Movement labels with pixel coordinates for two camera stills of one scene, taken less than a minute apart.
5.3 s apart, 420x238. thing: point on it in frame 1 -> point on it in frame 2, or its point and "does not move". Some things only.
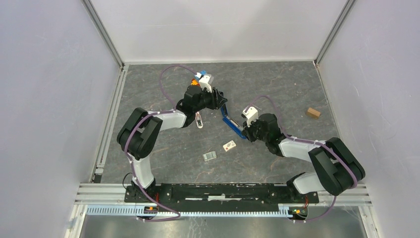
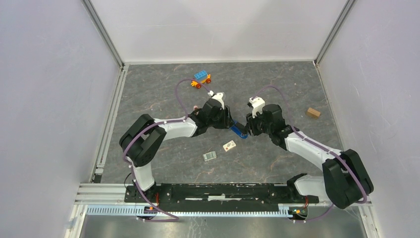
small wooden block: x=313 y=113 does not move
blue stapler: x=232 y=123 does not move
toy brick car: x=195 y=81 does not move
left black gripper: x=217 y=100 -> x=227 y=121
